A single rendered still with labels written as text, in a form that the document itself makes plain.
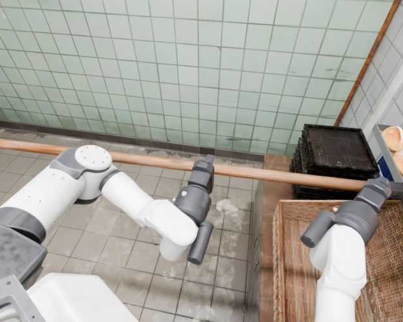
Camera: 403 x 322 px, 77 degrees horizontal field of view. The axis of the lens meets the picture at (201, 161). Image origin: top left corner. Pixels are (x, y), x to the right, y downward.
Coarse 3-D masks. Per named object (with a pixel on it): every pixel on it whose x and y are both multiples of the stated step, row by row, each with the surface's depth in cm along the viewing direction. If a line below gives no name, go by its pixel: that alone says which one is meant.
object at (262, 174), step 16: (0, 144) 80; (16, 144) 79; (32, 144) 79; (48, 144) 79; (112, 160) 75; (128, 160) 74; (144, 160) 74; (160, 160) 73; (176, 160) 73; (240, 176) 71; (256, 176) 70; (272, 176) 69; (288, 176) 69; (304, 176) 68; (320, 176) 68
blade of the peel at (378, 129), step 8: (376, 128) 83; (384, 128) 84; (376, 136) 82; (384, 144) 77; (384, 152) 77; (392, 152) 78; (392, 160) 73; (392, 168) 72; (392, 176) 72; (400, 176) 68
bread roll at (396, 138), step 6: (390, 126) 80; (396, 126) 79; (384, 132) 80; (390, 132) 78; (396, 132) 77; (402, 132) 76; (384, 138) 79; (390, 138) 77; (396, 138) 76; (402, 138) 75; (390, 144) 77; (396, 144) 76; (402, 144) 75; (390, 150) 78; (396, 150) 76
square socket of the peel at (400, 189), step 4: (392, 184) 66; (396, 184) 66; (400, 184) 66; (392, 188) 65; (396, 188) 65; (400, 188) 65; (392, 192) 65; (396, 192) 65; (400, 192) 64; (392, 196) 66; (396, 196) 65; (400, 196) 65
